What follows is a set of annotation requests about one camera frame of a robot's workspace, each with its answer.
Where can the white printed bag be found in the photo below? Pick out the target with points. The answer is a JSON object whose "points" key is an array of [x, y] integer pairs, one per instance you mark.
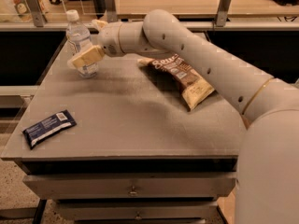
{"points": [[17, 10]]}

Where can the metal bracket post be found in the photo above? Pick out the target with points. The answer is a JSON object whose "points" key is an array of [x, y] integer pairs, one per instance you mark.
{"points": [[38, 14], [111, 10], [222, 13]]}

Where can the sea salt chips bag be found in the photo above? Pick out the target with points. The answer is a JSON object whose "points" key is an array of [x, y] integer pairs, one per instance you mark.
{"points": [[193, 88]]}

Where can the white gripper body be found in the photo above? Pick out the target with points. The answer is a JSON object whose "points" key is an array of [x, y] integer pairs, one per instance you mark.
{"points": [[109, 41]]}

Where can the blue rxbar wrapper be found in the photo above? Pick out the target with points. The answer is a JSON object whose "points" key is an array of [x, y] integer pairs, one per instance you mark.
{"points": [[48, 127]]}

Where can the left metal bracket post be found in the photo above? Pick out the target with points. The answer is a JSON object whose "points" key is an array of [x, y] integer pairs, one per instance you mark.
{"points": [[38, 14]]}

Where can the right metal bracket post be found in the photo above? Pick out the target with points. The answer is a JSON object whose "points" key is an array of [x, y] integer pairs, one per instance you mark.
{"points": [[222, 13]]}

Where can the upper drawer with lock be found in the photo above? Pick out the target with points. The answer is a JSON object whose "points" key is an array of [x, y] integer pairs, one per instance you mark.
{"points": [[129, 185]]}

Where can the clear plastic water bottle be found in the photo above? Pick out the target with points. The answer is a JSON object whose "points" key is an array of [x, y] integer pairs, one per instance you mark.
{"points": [[78, 36]]}

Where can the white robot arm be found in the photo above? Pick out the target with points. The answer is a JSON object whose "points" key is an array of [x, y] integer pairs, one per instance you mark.
{"points": [[267, 179]]}

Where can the grey drawer cabinet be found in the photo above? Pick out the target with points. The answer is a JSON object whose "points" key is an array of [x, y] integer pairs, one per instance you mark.
{"points": [[130, 119]]}

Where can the middle metal bracket post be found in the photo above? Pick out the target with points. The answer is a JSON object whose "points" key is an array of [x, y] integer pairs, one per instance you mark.
{"points": [[111, 10]]}

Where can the lower drawer with lock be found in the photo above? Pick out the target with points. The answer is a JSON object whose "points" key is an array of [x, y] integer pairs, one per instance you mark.
{"points": [[136, 210]]}

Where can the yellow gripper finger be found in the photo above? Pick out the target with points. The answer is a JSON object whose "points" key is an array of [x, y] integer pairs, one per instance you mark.
{"points": [[99, 25], [86, 56]]}

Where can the drawer with lock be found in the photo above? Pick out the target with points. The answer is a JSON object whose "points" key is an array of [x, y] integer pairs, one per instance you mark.
{"points": [[136, 210], [129, 185]]}

